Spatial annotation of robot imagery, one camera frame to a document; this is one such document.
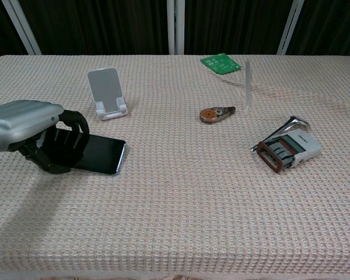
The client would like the black curtain panel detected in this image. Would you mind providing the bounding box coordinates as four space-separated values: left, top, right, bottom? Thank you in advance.
285 0 350 56
17 0 170 55
183 0 293 55
0 0 33 67

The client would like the white phone stand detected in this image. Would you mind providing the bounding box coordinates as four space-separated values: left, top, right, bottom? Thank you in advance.
86 67 129 121

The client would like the beige woven tablecloth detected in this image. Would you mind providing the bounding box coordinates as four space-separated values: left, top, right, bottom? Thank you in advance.
0 54 350 280

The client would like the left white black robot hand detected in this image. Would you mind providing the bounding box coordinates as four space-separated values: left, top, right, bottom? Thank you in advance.
0 100 90 175

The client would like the white date stamp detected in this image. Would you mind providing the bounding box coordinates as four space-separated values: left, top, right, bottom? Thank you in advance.
255 129 323 174

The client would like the black smartphone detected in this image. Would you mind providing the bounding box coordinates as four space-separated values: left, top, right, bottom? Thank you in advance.
72 134 127 176

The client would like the green foil packet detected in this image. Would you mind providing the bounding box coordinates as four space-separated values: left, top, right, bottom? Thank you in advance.
200 52 242 76

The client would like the brown correction tape dispenser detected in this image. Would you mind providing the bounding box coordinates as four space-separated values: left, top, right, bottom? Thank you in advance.
199 106 236 123

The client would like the white frame post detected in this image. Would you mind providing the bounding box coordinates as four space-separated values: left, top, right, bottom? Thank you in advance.
1 0 43 55
166 0 185 55
276 0 306 55

